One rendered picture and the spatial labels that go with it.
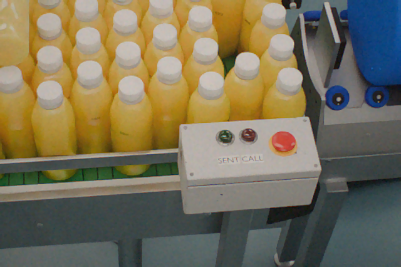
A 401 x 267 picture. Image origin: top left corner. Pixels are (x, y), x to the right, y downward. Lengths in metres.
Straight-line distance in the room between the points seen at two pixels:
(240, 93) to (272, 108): 0.06
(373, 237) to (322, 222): 0.61
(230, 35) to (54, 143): 0.42
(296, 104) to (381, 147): 0.31
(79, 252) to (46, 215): 0.92
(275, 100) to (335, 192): 0.49
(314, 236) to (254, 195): 0.70
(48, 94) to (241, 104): 0.32
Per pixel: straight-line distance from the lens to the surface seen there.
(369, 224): 2.51
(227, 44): 1.57
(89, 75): 1.30
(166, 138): 1.41
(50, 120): 1.30
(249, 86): 1.34
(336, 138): 1.55
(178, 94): 1.33
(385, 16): 1.41
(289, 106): 1.33
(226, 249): 1.46
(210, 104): 1.31
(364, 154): 1.60
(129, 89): 1.28
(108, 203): 1.44
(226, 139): 1.22
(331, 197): 1.80
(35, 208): 1.45
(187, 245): 2.39
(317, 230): 1.92
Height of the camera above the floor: 2.10
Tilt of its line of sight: 53 degrees down
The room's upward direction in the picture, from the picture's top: 6 degrees clockwise
